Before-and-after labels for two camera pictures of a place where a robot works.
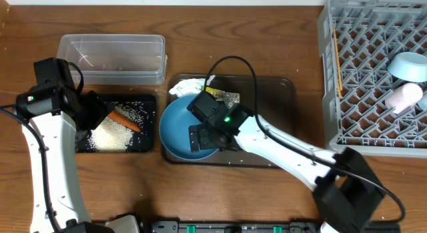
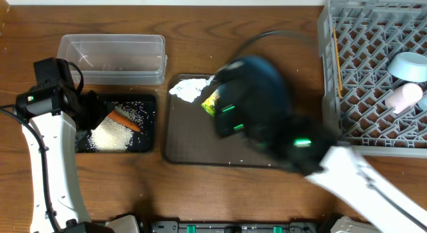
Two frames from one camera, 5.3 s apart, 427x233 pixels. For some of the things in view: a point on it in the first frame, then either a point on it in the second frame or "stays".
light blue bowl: (409, 66) stays
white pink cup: (402, 97) stays
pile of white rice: (111, 135) stays
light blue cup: (422, 103) stays
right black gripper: (205, 141) -> (226, 125)
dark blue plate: (174, 130) -> (265, 88)
